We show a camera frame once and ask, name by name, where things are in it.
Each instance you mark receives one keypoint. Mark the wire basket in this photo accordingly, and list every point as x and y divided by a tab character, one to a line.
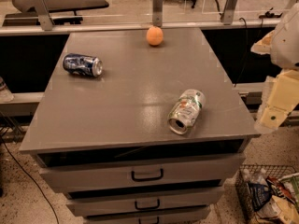
287	175

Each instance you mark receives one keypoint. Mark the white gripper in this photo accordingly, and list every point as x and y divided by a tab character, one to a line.
287	46

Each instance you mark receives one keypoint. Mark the blue pepsi can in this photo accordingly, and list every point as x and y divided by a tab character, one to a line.
83	65

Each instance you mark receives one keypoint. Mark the red snack bag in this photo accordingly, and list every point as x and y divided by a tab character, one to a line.
278	189

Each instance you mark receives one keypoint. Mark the drawer black handle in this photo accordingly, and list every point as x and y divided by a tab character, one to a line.
149	220
148	205
147	176

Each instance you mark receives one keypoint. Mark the orange fruit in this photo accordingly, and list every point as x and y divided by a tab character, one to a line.
155	36

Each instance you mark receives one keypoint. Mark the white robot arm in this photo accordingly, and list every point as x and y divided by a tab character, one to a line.
285	41

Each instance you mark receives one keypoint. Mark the left metal bracket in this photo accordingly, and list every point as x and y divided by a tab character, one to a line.
43	15

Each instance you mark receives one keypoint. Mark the plastic water bottle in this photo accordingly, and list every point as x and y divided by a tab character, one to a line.
258	177

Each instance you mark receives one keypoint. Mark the right metal bracket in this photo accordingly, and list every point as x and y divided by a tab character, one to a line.
228	13

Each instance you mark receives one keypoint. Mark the grey drawer cabinet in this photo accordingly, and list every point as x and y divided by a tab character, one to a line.
89	134

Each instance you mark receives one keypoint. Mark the silver green soda can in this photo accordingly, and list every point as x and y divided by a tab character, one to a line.
186	110

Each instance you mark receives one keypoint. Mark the top drawer black handle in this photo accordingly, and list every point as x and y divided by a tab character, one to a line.
147	176

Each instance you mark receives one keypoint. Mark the bottom drawer black handle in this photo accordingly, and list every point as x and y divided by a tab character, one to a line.
149	220

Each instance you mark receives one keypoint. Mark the metal bracket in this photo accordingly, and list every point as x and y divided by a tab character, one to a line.
43	15
157	12
228	13

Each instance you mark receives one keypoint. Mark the middle drawer black handle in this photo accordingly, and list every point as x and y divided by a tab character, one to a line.
148	205

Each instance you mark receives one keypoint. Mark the middle metal bracket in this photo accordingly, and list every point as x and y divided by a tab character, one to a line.
157	12

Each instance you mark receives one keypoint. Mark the blue snack bag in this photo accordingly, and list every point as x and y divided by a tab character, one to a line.
260	195

